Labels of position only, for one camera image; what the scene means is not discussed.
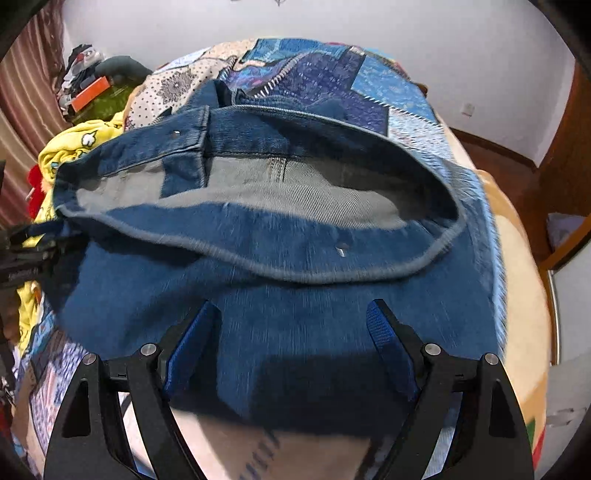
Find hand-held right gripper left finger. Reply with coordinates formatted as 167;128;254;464
44;299;221;480

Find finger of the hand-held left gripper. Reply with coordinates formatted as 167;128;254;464
4;237;89;263
7;222;70;244

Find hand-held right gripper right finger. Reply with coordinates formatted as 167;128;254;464
366;298;537;480

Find blue denim jacket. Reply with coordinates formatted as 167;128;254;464
45;78;509;440

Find pile of mixed clothes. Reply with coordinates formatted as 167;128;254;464
57;43;154;117

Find red cloth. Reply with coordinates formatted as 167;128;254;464
25;165;49;219

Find yellow printed cloth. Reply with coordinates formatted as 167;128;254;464
17;110;126;344

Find striped brown curtain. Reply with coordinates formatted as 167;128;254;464
0;0;66;228

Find orange beige bed sheet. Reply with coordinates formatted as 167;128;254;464
441;127;557;472

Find orange box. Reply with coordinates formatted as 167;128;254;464
71;76;114;112

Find green patterned cloth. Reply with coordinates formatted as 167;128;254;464
73;84;140;126

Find blue patchwork blanket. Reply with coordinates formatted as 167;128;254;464
9;36;509;462

